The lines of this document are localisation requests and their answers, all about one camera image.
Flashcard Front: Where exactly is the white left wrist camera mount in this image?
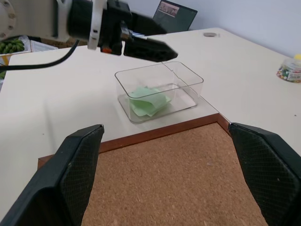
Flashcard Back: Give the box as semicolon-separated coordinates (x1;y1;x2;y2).
87;0;109;50

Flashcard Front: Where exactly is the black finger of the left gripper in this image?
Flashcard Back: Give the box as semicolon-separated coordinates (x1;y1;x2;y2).
123;36;179;63
130;12;168;36

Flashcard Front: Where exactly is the white cardboard box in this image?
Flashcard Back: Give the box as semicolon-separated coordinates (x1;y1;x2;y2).
24;39;58;53

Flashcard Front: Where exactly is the bunch of green bananas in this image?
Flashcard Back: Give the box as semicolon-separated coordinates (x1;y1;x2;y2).
0;38;25;80

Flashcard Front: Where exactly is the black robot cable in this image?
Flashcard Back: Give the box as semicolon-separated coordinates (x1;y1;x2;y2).
0;39;80;72

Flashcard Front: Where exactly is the black open laptop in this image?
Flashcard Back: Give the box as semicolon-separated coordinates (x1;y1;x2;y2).
152;0;198;34

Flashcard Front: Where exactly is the light green paper note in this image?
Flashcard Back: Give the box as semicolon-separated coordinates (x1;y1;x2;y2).
127;86;172;109

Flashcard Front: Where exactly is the jar of coloured pins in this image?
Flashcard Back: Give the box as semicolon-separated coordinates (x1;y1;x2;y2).
276;58;301;84

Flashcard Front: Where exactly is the cork board with wooden frame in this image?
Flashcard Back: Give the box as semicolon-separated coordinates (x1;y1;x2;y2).
37;113;269;226

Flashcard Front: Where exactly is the clear plastic box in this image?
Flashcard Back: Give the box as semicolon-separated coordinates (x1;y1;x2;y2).
114;61;205;124

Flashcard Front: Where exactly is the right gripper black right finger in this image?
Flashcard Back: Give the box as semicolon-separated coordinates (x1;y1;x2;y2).
227;122;301;226

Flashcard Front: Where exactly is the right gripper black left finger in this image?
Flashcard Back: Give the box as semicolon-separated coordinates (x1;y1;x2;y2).
0;123;105;226

